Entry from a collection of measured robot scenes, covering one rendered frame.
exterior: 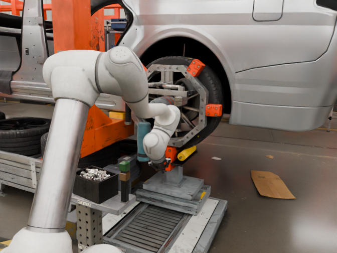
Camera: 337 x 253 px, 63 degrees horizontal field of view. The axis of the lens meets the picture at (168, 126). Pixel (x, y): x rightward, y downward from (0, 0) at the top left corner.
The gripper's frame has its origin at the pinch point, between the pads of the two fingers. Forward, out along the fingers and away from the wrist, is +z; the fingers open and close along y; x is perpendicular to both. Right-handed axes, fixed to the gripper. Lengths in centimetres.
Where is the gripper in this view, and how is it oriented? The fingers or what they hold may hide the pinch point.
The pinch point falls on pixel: (162, 169)
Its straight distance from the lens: 165.0
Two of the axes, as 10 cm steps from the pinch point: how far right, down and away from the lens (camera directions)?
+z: 1.0, 4.8, 8.7
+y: 9.8, -1.8, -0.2
